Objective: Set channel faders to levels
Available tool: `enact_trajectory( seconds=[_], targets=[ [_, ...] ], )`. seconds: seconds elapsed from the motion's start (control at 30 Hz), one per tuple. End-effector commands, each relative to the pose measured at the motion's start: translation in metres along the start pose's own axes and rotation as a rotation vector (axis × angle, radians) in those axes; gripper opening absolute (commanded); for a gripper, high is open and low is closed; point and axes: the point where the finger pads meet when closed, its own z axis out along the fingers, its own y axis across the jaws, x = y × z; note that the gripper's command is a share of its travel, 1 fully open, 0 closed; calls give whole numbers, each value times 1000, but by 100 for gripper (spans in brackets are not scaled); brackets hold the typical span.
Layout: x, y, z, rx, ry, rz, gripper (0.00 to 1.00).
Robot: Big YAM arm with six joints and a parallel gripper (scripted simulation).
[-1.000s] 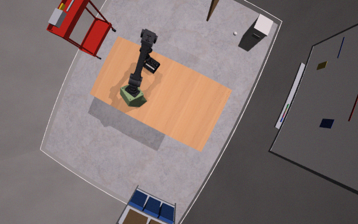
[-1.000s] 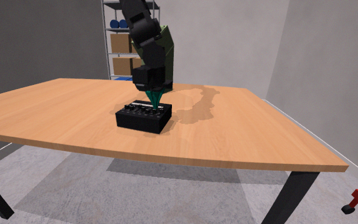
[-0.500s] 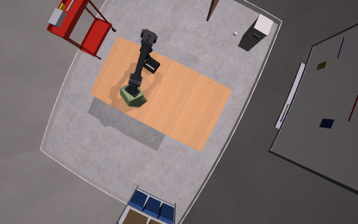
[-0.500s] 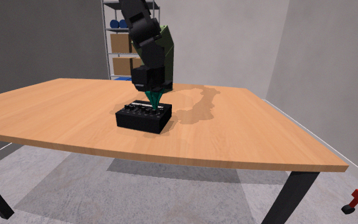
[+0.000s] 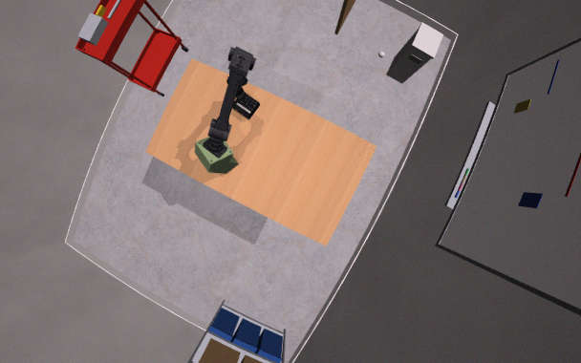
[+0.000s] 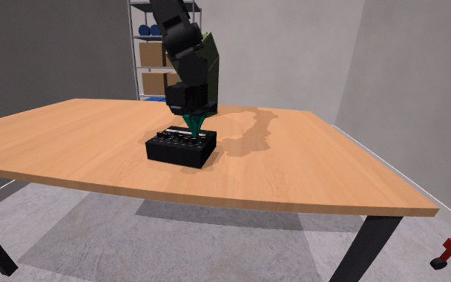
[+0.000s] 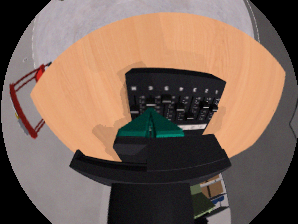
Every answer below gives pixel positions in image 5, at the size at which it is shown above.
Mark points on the black control desk with knobs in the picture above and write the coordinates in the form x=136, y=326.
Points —
x=243, y=106

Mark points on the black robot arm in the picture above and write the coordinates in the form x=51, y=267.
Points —
x=238, y=68

